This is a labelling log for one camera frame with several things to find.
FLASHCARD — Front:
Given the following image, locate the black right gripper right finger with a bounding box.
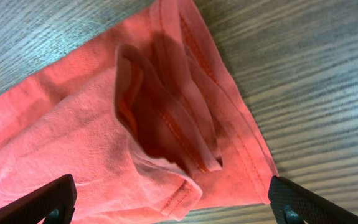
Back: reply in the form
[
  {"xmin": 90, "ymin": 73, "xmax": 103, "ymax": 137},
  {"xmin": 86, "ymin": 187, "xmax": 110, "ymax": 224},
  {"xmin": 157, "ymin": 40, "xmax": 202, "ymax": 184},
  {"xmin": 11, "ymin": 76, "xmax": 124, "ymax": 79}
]
[{"xmin": 268, "ymin": 176, "xmax": 358, "ymax": 224}]

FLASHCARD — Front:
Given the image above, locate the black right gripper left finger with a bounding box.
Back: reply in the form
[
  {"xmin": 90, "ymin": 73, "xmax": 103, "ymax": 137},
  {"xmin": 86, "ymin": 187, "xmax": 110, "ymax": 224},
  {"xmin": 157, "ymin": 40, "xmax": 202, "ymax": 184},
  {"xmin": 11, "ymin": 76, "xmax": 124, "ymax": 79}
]
[{"xmin": 0, "ymin": 174, "xmax": 77, "ymax": 224}]

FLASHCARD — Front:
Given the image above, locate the red printed t-shirt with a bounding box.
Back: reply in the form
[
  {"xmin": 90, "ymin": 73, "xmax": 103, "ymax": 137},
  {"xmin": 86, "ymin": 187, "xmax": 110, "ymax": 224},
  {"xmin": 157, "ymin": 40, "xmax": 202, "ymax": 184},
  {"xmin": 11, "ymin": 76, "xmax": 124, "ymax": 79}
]
[{"xmin": 0, "ymin": 0, "xmax": 277, "ymax": 223}]

